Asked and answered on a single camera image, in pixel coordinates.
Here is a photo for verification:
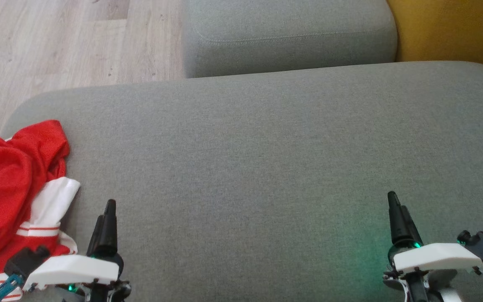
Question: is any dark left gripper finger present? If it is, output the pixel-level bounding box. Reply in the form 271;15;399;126
86;216;106;257
100;199;119;258

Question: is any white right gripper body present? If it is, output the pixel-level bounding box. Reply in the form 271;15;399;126
383;241;483;302

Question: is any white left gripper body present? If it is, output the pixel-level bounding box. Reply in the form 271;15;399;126
23;252;132;302

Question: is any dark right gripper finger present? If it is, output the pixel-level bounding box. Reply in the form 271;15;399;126
402;206;423;249
387;191;408;248

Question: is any red white basketball jersey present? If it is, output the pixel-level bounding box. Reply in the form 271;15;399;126
0;176;81;302

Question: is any red shorts white trim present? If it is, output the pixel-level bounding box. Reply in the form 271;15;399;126
0;120;71;263

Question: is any grey sofa seat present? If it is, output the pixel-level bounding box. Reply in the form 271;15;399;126
0;61;483;302

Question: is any yellow cushion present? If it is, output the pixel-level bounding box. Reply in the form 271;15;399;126
386;0;483;78

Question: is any grey sofa cushion block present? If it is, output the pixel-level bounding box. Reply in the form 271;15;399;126
182;0;398;79

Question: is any left camera cable teal plug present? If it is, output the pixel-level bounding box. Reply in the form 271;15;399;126
0;273;25;302

